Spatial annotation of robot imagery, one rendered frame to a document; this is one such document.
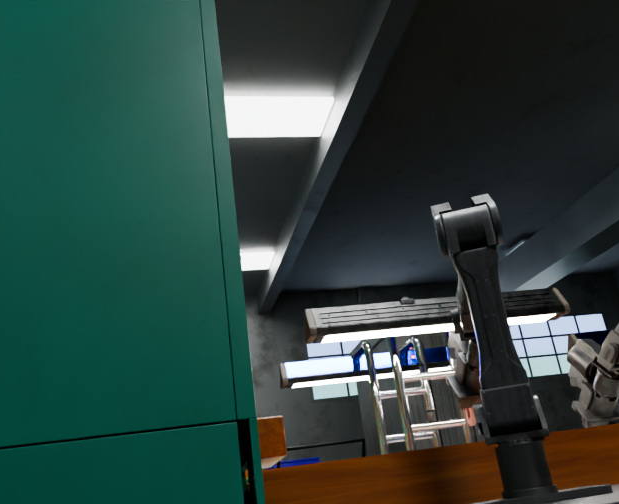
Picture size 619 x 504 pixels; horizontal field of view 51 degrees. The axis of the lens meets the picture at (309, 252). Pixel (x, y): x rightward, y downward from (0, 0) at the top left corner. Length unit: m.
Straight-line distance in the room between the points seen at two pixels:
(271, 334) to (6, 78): 10.00
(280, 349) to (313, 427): 1.39
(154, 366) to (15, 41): 0.66
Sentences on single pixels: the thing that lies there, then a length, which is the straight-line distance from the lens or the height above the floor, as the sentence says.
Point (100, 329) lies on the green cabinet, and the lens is 1.07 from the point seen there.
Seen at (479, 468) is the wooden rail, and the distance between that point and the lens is 1.14.
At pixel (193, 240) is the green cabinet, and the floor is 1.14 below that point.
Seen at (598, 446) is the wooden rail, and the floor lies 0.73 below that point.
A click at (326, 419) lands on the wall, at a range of 11.00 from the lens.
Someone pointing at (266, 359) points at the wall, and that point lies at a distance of 11.00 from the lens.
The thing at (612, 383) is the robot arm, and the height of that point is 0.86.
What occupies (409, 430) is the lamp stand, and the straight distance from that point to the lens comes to 1.61.
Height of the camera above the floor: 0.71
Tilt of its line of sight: 21 degrees up
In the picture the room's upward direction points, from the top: 8 degrees counter-clockwise
